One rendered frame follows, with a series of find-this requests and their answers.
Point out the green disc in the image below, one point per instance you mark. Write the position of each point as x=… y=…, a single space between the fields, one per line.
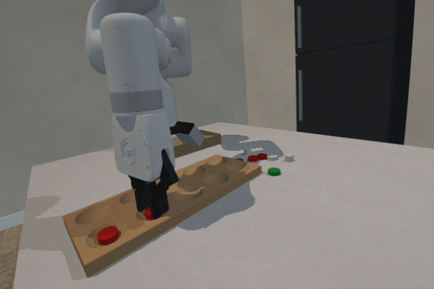
x=274 y=171

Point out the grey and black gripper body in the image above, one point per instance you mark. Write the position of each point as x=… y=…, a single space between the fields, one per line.
x=138 y=139

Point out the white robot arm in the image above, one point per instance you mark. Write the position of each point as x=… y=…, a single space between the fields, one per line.
x=132 y=45

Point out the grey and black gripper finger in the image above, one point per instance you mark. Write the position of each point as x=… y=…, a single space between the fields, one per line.
x=158 y=198
x=142 y=193

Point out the white disc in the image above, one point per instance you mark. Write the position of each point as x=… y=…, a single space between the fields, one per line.
x=272 y=157

